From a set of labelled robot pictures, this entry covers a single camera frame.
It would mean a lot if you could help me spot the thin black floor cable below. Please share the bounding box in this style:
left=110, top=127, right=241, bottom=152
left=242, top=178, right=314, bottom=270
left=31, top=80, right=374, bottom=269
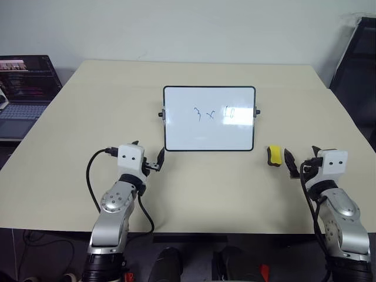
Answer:
left=22, top=230, right=78, bottom=267

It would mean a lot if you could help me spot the open dark laptop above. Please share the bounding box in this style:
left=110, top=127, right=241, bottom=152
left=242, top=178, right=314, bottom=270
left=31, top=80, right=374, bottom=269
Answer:
left=0, top=54, right=63, bottom=141

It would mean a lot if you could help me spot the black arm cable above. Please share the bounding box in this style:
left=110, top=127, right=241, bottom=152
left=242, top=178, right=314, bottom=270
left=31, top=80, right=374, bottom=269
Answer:
left=298, top=163, right=334, bottom=282
left=86, top=146, right=156, bottom=235

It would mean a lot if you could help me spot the dark rounded shape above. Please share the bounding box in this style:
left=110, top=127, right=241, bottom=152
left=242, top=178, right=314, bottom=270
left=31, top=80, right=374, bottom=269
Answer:
left=147, top=246, right=185, bottom=282

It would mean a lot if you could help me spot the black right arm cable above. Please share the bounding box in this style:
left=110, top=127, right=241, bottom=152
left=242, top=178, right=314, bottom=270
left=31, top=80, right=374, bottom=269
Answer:
left=298, top=163, right=334, bottom=282

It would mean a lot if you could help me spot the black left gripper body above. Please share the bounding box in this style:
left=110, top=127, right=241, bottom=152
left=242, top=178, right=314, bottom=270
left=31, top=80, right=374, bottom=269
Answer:
left=142, top=156, right=162, bottom=177

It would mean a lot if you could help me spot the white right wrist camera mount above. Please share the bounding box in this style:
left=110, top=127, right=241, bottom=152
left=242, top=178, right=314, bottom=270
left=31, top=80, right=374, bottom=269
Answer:
left=318, top=149, right=349, bottom=184

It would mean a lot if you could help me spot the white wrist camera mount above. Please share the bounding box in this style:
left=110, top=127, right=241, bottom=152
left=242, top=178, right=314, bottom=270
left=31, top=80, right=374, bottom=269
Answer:
left=318, top=149, right=349, bottom=184
left=117, top=143, right=146, bottom=180

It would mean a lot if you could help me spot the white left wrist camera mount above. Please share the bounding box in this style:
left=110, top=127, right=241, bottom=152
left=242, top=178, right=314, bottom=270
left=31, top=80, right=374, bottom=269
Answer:
left=117, top=143, right=146, bottom=180

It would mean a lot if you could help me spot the small black-framed whiteboard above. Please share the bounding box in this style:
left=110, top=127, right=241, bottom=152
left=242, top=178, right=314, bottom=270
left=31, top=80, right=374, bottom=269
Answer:
left=157, top=85, right=262, bottom=153

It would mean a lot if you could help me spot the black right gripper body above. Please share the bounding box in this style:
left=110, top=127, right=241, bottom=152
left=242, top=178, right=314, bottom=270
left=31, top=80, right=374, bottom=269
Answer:
left=299, top=156, right=324, bottom=181

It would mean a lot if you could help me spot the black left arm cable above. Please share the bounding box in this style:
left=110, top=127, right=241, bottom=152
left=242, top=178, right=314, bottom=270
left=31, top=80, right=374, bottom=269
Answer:
left=86, top=146, right=156, bottom=235

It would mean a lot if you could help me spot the yellow and black eraser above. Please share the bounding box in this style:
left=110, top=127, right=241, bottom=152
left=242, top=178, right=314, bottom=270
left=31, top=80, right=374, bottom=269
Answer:
left=266, top=144, right=284, bottom=168

